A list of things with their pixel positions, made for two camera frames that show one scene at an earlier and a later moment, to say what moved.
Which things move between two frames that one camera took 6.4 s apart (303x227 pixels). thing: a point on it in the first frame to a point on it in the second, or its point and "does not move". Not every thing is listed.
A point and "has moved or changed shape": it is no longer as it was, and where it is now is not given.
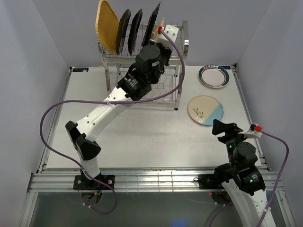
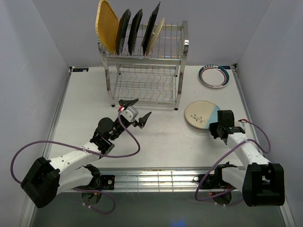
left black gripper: x=168 y=52 to x=142 y=120
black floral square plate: x=134 y=27 does not move
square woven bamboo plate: x=107 y=25 does not move
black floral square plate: x=122 y=25 does not move
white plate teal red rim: x=214 y=76 does not move
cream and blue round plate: x=203 y=109 has moved or changed shape
